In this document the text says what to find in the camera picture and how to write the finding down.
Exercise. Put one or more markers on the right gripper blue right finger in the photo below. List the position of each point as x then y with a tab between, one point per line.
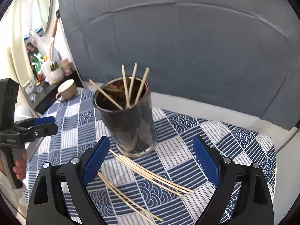
206	160

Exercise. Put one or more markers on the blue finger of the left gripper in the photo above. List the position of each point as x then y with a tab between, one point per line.
44	120
43	130

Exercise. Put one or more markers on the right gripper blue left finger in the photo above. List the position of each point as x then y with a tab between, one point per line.
93	159

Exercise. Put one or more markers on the person's left hand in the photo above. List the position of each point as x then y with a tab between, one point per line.
20	166

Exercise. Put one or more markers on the black side shelf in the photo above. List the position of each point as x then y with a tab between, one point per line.
47	97

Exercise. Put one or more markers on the beige ceramic mug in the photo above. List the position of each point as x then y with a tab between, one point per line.
66	90

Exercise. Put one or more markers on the white pot with green plant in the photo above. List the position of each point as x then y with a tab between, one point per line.
56	72

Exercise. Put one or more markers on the blue white patterned tablecloth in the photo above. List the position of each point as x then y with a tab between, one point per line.
80	127

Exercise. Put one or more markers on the white bottle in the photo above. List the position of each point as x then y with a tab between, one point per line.
45	66

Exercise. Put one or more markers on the pink candle jar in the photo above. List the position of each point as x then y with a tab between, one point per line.
67	67

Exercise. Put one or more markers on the black cylindrical utensil holder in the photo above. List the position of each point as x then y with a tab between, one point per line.
131	128

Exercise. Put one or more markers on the white cabinet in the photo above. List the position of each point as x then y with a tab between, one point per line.
286	144

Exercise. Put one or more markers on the wooden hairbrush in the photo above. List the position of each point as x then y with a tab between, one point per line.
51	52

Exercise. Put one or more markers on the grey fabric backdrop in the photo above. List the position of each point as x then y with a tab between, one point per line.
241	55

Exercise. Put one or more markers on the round wall mirror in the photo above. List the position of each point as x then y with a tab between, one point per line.
45	11

